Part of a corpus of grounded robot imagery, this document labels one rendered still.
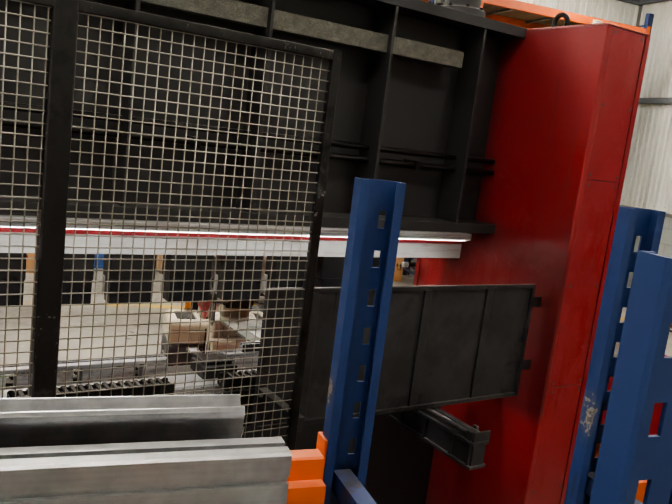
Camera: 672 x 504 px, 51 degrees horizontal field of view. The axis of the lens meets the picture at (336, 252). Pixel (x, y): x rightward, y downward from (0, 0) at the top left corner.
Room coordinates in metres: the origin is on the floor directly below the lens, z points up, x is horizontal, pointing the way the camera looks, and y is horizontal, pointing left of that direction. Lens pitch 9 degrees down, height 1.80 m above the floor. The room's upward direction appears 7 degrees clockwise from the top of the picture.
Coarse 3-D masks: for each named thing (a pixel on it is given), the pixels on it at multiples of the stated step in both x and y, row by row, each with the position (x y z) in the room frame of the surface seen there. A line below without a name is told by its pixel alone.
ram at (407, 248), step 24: (0, 240) 2.04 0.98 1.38; (24, 240) 2.08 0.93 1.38; (72, 240) 2.15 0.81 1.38; (96, 240) 2.19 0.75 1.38; (120, 240) 2.24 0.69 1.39; (168, 240) 2.32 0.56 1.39; (192, 240) 2.37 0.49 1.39; (216, 240) 2.42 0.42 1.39; (240, 240) 2.47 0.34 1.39; (336, 240) 2.69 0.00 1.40; (408, 240) 2.88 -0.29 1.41; (432, 240) 2.95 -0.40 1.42
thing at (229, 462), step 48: (0, 432) 0.66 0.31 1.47; (48, 432) 0.68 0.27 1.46; (96, 432) 0.69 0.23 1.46; (144, 432) 0.71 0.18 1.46; (192, 432) 0.73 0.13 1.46; (240, 432) 0.75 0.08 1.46; (0, 480) 0.60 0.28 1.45; (48, 480) 0.62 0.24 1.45; (96, 480) 0.63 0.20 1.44; (144, 480) 0.65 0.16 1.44; (192, 480) 0.67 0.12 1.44; (240, 480) 0.69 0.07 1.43
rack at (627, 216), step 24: (624, 216) 0.93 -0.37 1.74; (648, 216) 0.96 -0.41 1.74; (624, 240) 0.92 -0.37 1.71; (648, 240) 0.96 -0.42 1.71; (624, 264) 0.92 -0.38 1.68; (624, 288) 0.96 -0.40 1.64; (600, 312) 0.94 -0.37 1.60; (600, 336) 0.93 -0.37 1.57; (600, 360) 0.93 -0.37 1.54; (600, 384) 0.92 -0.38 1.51; (600, 408) 0.95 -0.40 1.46; (600, 432) 0.96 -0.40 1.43; (576, 456) 0.94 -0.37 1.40; (576, 480) 0.93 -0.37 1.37
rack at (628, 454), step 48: (384, 192) 0.87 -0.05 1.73; (384, 240) 0.88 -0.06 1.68; (384, 288) 0.85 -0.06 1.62; (336, 336) 0.85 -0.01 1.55; (384, 336) 0.86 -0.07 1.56; (624, 336) 0.42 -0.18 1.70; (336, 384) 0.84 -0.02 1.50; (624, 384) 0.42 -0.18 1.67; (336, 432) 0.84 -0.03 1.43; (624, 432) 0.41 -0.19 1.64; (288, 480) 0.82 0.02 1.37; (336, 480) 0.84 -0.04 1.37; (624, 480) 0.41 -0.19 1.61
